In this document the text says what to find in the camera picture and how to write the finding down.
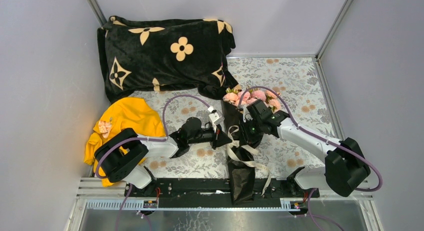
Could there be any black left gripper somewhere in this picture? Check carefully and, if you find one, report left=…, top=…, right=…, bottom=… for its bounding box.
left=187, top=122, right=232, bottom=150

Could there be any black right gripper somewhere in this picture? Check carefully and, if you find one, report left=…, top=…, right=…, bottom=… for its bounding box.
left=237, top=117, right=264, bottom=146

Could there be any cream satin ribbon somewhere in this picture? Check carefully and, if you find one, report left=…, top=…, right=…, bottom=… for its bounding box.
left=225, top=125, right=273, bottom=197

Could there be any pink fake flower bunch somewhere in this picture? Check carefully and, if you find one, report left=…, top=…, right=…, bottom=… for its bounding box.
left=223, top=88, right=282, bottom=113

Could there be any black wrapping paper sheet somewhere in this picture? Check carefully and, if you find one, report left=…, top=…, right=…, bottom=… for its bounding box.
left=221, top=100, right=259, bottom=206

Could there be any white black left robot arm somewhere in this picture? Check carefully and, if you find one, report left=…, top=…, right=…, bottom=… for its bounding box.
left=94, top=117, right=232, bottom=197

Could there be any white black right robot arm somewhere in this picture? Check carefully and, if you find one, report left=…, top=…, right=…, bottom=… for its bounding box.
left=242, top=100, right=371, bottom=197

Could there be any black blanket with beige flowers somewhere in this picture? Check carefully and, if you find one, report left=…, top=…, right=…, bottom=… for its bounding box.
left=96, top=16, right=239, bottom=103

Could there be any yellow cloth bag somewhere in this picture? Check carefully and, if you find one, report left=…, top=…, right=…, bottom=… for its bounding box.
left=84, top=97, right=167, bottom=177

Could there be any small pink fabric flower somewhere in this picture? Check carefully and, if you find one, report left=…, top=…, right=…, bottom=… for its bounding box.
left=97, top=120, right=112, bottom=139

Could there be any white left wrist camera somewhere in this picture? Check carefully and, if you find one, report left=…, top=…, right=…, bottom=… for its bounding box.
left=207, top=105, right=225, bottom=132

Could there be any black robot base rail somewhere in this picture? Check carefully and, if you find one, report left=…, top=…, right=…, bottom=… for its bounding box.
left=124, top=178, right=320, bottom=209

